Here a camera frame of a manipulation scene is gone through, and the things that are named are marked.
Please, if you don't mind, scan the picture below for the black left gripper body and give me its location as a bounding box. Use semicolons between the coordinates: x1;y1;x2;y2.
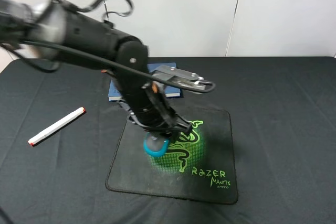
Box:
112;41;192;134

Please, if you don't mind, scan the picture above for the white marker pen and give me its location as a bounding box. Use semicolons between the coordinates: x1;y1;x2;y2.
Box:
28;107;86;146

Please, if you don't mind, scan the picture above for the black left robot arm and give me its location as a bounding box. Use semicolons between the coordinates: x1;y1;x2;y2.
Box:
1;0;192;136

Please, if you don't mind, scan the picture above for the blue notebook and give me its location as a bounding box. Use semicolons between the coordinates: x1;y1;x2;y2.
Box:
108;62;181;102

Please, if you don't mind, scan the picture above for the black Razer mouse pad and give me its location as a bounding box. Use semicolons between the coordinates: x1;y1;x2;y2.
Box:
105;106;238;205

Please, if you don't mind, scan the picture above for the black tablecloth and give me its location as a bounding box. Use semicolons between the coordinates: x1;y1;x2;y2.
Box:
1;57;335;223

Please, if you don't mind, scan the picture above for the black camera cable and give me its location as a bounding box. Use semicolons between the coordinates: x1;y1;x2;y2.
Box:
0;0;216;94

